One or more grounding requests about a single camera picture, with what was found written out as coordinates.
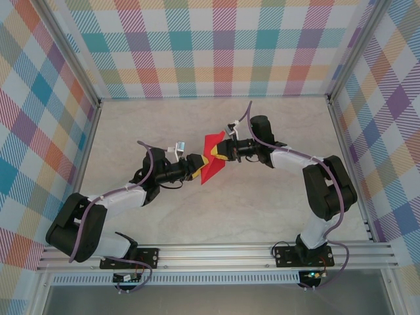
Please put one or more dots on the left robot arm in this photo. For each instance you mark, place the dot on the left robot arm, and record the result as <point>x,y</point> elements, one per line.
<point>121,198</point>

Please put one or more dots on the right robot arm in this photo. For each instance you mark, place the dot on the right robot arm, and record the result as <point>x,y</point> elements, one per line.
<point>315,233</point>

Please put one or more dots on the black labelled control board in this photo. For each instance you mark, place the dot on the black labelled control board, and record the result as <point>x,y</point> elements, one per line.
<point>123,278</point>

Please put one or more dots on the grey metal panel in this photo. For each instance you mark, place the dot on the grey metal panel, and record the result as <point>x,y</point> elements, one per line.
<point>213,300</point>

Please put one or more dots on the control board with green light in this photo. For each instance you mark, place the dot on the control board with green light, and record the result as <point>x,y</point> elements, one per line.
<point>311,275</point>

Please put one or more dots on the aluminium mounting rail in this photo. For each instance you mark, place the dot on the aluminium mounting rail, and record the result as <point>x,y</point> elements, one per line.
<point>213,256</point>

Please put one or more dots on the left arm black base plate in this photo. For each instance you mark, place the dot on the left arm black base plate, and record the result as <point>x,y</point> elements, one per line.
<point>149,257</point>

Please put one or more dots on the aluminium side rail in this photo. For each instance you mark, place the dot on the aluminium side rail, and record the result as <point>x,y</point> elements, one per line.
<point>358,180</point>
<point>79,180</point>

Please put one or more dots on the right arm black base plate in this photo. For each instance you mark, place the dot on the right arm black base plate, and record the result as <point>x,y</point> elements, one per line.
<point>285,256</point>

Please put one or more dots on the aluminium frame post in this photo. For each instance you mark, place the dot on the aluminium frame post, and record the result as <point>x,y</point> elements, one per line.
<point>357,49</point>
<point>73,52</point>

